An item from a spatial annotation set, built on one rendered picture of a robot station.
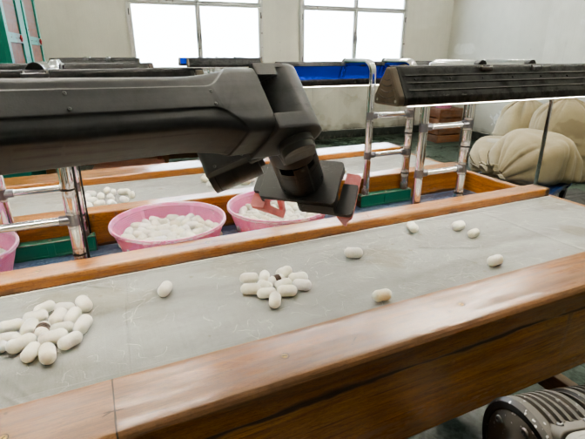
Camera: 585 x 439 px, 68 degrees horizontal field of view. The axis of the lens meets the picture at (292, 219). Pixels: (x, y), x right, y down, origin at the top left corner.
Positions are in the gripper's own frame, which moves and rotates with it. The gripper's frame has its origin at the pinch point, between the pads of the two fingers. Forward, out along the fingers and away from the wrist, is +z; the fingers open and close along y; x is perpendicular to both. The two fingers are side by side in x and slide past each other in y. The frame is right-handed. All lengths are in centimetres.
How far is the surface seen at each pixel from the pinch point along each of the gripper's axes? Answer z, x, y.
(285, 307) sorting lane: 13.7, -10.2, -4.7
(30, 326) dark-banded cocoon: -0.4, -24.5, -37.3
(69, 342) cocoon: -0.6, -25.4, -29.4
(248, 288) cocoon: 13.1, -8.5, -11.9
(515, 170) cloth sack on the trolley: 226, 185, 68
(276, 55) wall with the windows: 303, 402, -203
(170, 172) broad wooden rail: 53, 40, -70
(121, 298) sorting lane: 9.3, -15.5, -32.3
